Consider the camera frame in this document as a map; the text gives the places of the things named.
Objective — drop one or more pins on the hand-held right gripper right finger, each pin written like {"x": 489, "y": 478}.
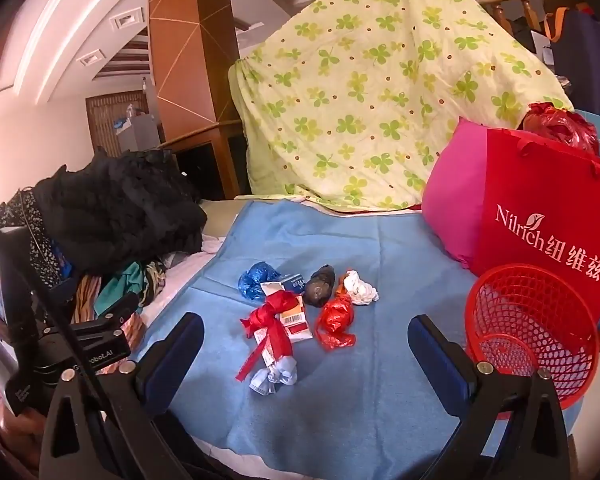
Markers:
{"x": 432, "y": 355}

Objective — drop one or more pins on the grey cabinet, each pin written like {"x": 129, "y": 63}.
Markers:
{"x": 140, "y": 132}

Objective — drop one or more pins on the red white cardboard box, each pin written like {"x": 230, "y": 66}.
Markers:
{"x": 296, "y": 327}

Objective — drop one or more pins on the pink pillow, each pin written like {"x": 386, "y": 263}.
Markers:
{"x": 455, "y": 195}

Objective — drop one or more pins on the large red plastic bag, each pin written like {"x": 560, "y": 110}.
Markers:
{"x": 562, "y": 122}

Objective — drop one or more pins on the black fuzzy garment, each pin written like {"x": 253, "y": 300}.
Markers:
{"x": 120, "y": 210}

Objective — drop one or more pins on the brown wooden pillar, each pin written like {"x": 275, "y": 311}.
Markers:
{"x": 185, "y": 50}

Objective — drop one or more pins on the red mesh basket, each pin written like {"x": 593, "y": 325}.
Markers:
{"x": 570, "y": 375}

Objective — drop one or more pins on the navy tote bag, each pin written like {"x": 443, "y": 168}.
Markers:
{"x": 585, "y": 60}

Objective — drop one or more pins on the clover print quilt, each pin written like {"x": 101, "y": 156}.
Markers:
{"x": 380, "y": 85}

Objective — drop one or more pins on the red ribbon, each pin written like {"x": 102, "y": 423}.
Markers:
{"x": 270, "y": 317}

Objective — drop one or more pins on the teal cloth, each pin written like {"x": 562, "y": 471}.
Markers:
{"x": 120, "y": 285}

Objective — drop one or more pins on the orange wrapper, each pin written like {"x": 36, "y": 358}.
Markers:
{"x": 340, "y": 290}

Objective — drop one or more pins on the orange striped cloth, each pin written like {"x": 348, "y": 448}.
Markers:
{"x": 87, "y": 300}

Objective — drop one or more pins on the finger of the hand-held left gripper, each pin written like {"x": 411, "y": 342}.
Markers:
{"x": 107, "y": 322}

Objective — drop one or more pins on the black white patterned garment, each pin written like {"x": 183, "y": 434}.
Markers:
{"x": 17, "y": 215}

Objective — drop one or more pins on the white blue paper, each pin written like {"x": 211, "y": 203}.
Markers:
{"x": 275, "y": 377}

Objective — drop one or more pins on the wooden lattice door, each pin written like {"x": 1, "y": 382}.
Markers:
{"x": 102, "y": 115}

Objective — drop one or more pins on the white bed sheet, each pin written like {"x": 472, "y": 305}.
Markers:
{"x": 190, "y": 265}

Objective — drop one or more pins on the red shopping bag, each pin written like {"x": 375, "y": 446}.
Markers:
{"x": 545, "y": 185}

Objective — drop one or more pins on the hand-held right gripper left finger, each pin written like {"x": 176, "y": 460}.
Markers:
{"x": 180, "y": 352}

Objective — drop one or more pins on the blue blanket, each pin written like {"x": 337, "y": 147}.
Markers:
{"x": 360, "y": 410}

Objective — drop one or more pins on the dark grey plastic bag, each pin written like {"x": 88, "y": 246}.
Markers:
{"x": 319, "y": 287}

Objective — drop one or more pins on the dark wooden low cabinet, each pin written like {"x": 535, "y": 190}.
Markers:
{"x": 200, "y": 170}

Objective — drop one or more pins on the blue plastic bag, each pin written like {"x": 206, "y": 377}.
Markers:
{"x": 255, "y": 280}

